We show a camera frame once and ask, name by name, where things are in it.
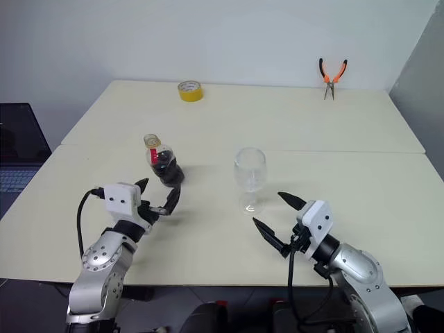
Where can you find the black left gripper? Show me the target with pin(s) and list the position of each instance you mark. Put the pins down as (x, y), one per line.
(149, 212)

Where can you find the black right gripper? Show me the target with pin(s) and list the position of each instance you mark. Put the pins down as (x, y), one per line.
(299, 241)

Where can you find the dark soda bottle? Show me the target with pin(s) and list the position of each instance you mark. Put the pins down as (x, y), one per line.
(166, 170)

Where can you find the clear wine glass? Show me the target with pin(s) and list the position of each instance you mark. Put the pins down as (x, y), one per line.
(250, 170)

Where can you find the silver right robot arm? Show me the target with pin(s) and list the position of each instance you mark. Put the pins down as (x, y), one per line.
(367, 277)

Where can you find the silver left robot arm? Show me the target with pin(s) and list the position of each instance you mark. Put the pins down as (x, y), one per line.
(100, 270)

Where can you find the dark rounded shape red spot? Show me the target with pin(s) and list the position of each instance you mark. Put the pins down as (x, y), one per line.
(282, 317)
(209, 319)

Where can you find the yellow tape roll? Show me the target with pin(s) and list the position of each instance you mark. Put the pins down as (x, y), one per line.
(191, 94)

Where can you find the dark laptop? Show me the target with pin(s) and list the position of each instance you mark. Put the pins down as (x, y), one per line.
(19, 138)

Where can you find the black object under table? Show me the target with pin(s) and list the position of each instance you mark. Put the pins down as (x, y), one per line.
(430, 320)

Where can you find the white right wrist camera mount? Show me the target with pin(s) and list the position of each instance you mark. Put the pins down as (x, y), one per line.
(317, 222)

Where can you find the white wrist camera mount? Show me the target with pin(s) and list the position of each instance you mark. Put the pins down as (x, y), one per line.
(119, 199)
(317, 222)

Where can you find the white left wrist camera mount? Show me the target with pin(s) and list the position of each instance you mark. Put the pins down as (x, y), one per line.
(119, 199)

